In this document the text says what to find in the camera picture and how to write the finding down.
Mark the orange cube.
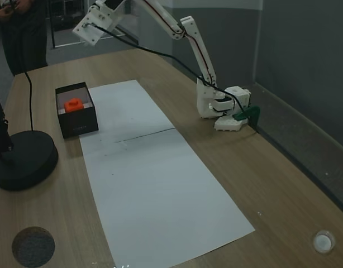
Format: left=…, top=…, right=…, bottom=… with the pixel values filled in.
left=64, top=98, right=85, bottom=113

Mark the dark brown open box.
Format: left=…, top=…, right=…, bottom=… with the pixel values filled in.
left=55, top=82, right=99, bottom=140

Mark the person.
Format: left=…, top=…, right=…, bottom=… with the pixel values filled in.
left=0, top=0, right=49, bottom=76

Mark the white paper sheet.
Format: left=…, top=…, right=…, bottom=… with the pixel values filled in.
left=79, top=128, right=256, bottom=268
left=88, top=79, right=177, bottom=143

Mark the black round stand base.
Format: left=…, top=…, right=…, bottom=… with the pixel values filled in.
left=0, top=130, right=59, bottom=192

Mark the green table clamp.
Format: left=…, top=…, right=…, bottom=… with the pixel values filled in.
left=234, top=106, right=261, bottom=130

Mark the white gripper camera mount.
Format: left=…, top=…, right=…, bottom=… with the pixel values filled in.
left=72, top=13, right=106, bottom=47

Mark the black camera cable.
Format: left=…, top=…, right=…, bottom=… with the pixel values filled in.
left=86, top=23, right=258, bottom=118

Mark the black stand cable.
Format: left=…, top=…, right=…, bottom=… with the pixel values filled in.
left=23, top=71, right=35, bottom=132

